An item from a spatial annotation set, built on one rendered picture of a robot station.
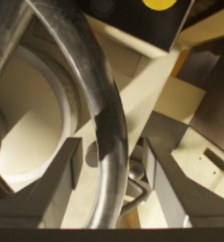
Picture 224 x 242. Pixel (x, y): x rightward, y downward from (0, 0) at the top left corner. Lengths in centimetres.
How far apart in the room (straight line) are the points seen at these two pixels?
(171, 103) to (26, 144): 92
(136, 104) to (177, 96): 74
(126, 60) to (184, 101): 80
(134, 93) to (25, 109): 20
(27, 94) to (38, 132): 6
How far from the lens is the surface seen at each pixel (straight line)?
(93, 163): 36
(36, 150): 29
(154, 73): 36
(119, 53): 35
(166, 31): 26
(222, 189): 83
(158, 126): 109
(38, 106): 26
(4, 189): 22
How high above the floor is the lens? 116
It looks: 6 degrees down
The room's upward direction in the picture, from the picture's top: 68 degrees counter-clockwise
